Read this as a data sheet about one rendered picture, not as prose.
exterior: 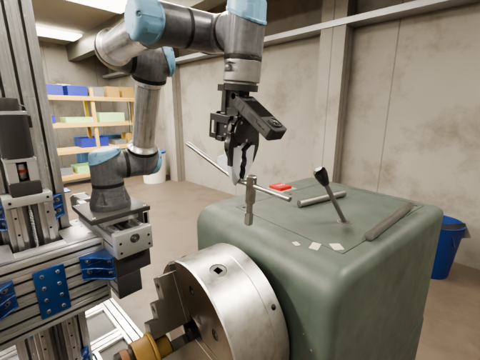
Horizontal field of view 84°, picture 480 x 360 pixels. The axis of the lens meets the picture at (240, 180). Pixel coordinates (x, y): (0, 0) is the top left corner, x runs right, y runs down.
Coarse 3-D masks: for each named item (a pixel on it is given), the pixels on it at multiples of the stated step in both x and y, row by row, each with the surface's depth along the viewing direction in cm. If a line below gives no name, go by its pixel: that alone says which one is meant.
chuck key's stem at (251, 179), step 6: (252, 174) 57; (246, 180) 57; (252, 180) 56; (246, 186) 57; (252, 186) 56; (246, 192) 57; (252, 192) 57; (246, 198) 57; (252, 198) 57; (246, 204) 58; (252, 204) 58; (246, 210) 59; (252, 210) 59; (246, 216) 59; (252, 216) 59; (246, 222) 59; (252, 222) 60
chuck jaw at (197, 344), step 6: (192, 342) 51; (198, 342) 51; (180, 348) 50; (186, 348) 50; (192, 348) 50; (198, 348) 50; (204, 348) 50; (174, 354) 49; (180, 354) 49; (186, 354) 49; (192, 354) 49; (198, 354) 49; (204, 354) 49; (210, 354) 49
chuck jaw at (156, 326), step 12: (156, 276) 57; (168, 276) 55; (156, 288) 56; (168, 288) 54; (180, 288) 56; (156, 300) 55; (168, 300) 54; (180, 300) 55; (156, 312) 52; (168, 312) 53; (180, 312) 54; (144, 324) 53; (156, 324) 51; (168, 324) 52; (180, 324) 53; (156, 336) 50
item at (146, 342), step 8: (144, 336) 50; (152, 336) 50; (136, 344) 48; (144, 344) 48; (152, 344) 48; (160, 344) 50; (168, 344) 50; (120, 352) 48; (128, 352) 48; (136, 352) 47; (144, 352) 47; (152, 352) 48; (160, 352) 49; (168, 352) 49
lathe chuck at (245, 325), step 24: (168, 264) 60; (192, 264) 53; (216, 264) 53; (192, 288) 52; (216, 288) 48; (240, 288) 50; (192, 312) 53; (216, 312) 45; (240, 312) 47; (264, 312) 49; (216, 336) 47; (240, 336) 45; (264, 336) 47
